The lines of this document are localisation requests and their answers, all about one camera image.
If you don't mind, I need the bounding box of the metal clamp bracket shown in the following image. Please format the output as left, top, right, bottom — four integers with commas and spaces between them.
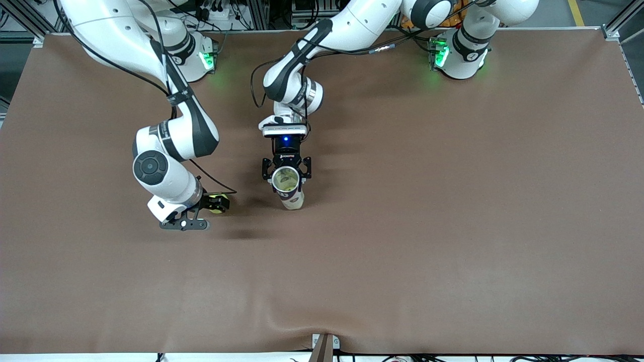
312, 333, 341, 350

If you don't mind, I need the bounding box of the white power strip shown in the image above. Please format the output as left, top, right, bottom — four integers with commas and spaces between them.
194, 0, 234, 22

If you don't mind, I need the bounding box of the blue white Wilson ball can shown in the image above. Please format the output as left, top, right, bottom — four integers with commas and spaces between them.
271, 166, 306, 211

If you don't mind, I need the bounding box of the brown wooden bar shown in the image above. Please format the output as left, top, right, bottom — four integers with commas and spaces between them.
308, 334, 334, 362

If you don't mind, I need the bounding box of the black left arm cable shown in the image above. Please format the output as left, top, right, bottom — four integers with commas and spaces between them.
250, 28, 453, 151

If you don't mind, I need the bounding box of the brown table mat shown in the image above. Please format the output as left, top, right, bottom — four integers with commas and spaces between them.
0, 28, 644, 355

